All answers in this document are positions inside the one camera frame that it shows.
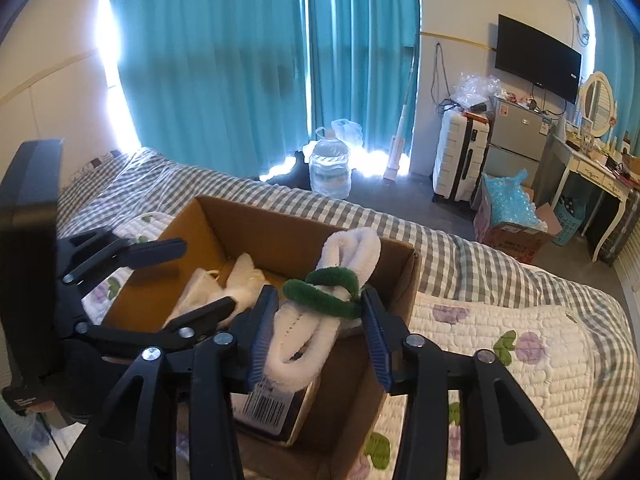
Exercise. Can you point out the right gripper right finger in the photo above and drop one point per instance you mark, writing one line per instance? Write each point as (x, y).
(502, 435)

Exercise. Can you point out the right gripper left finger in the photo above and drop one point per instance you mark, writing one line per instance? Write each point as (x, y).
(134, 436)

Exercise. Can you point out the teal curtain right window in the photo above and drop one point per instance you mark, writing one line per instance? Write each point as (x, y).
(617, 56)

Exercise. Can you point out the white towel green band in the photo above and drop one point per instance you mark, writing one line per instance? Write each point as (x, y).
(315, 309)

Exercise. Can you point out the teal curtain middle panel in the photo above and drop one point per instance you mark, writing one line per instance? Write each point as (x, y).
(364, 61)

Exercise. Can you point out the oval white vanity mirror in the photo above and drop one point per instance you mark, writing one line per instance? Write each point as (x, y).
(597, 103)

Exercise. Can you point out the white dressing table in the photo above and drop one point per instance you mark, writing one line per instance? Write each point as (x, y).
(606, 181)

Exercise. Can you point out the white sock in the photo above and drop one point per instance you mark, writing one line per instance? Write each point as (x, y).
(244, 284)

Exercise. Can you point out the large clear water bottle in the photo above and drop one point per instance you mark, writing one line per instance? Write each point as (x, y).
(329, 170)

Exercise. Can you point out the clear plastic bag pile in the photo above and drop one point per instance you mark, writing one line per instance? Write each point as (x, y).
(474, 89)

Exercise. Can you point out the silver mini fridge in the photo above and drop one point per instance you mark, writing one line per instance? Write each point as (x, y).
(517, 140)

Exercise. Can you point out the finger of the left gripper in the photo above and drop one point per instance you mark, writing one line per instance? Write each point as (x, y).
(202, 321)
(133, 255)

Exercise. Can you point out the grey checked bed sheet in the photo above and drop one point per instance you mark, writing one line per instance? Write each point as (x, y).
(122, 187)

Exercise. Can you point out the teal curtain left panel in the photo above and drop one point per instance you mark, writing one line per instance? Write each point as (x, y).
(215, 83)

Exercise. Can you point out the brown cardboard box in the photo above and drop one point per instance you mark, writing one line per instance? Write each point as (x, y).
(349, 398)

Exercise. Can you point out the teal laundry basket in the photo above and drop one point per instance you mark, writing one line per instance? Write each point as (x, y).
(570, 213)

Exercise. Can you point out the red cardboard box on floor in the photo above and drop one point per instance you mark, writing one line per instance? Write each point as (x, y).
(520, 242)

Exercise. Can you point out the floral white quilt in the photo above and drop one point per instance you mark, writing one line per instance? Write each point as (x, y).
(551, 362)

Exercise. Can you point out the black wall television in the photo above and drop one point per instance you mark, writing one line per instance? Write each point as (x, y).
(533, 55)

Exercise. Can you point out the white suitcase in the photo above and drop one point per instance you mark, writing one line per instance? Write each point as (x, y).
(461, 149)

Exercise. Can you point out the blue plastic bag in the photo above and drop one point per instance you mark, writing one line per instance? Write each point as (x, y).
(510, 203)

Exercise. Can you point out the teal curtain panel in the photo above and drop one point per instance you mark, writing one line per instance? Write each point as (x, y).
(364, 61)
(215, 83)

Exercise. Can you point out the white face mask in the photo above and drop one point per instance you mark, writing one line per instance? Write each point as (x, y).
(202, 288)

